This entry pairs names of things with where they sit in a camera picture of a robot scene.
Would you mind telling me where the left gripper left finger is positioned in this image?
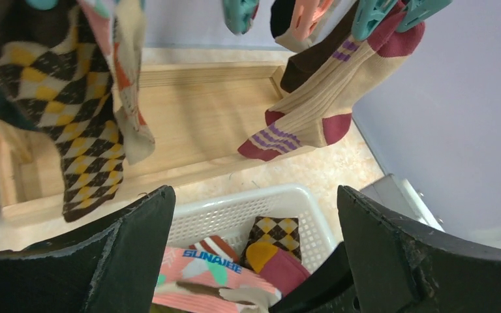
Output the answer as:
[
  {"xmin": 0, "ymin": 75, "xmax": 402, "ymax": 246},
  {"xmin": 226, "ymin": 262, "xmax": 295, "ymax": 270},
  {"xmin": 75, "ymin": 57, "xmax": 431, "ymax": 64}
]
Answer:
[{"xmin": 0, "ymin": 186, "xmax": 175, "ymax": 312}]

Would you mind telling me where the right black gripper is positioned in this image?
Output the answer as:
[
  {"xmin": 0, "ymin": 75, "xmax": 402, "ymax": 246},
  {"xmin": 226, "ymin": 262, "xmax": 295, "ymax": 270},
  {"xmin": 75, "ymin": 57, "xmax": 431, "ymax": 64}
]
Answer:
[{"xmin": 269, "ymin": 242, "xmax": 359, "ymax": 313}]

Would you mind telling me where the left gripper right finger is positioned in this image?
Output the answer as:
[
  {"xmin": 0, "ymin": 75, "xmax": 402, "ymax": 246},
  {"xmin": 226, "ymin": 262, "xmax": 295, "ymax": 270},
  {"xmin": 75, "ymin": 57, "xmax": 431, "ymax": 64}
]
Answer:
[{"xmin": 337, "ymin": 186, "xmax": 501, "ymax": 312}]

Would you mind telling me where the maroon striped sock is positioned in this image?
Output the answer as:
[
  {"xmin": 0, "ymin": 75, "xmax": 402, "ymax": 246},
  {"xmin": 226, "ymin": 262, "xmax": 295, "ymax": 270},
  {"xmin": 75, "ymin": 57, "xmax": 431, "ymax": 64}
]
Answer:
[{"xmin": 245, "ymin": 242, "xmax": 311, "ymax": 296}]

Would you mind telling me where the brown yellow argyle sock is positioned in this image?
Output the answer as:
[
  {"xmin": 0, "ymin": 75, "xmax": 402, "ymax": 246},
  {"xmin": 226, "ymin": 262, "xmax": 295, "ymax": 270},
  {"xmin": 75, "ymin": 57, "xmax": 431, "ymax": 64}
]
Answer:
[{"xmin": 240, "ymin": 216, "xmax": 302, "ymax": 269}]

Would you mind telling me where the grey sock with red stripes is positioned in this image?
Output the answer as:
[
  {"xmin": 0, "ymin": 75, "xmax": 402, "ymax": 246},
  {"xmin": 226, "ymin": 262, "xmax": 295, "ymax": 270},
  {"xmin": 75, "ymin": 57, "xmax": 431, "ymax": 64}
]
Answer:
[{"xmin": 189, "ymin": 235, "xmax": 239, "ymax": 263}]

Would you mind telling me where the cream argyle sock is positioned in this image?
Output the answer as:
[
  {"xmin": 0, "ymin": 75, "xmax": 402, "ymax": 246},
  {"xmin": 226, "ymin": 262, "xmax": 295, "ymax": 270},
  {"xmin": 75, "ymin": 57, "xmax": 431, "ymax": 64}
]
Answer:
[{"xmin": 78, "ymin": 0, "xmax": 155, "ymax": 165}]

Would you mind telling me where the cream sock brown toe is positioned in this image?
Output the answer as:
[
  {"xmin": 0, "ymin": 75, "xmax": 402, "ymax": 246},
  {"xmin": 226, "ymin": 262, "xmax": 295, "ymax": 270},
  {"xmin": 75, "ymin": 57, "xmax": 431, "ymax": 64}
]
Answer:
[{"xmin": 155, "ymin": 281, "xmax": 282, "ymax": 312}]

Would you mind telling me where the white plastic mesh basket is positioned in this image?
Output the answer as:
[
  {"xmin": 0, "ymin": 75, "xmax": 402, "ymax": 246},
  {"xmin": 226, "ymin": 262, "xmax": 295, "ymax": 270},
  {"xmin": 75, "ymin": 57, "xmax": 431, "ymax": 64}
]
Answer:
[{"xmin": 167, "ymin": 184, "xmax": 339, "ymax": 272}]

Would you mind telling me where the pink plastic clip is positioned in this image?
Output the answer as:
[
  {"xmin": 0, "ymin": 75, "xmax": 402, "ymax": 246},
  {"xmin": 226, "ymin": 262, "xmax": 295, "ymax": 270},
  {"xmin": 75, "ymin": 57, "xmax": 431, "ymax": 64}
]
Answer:
[{"xmin": 288, "ymin": 0, "xmax": 333, "ymax": 41}]

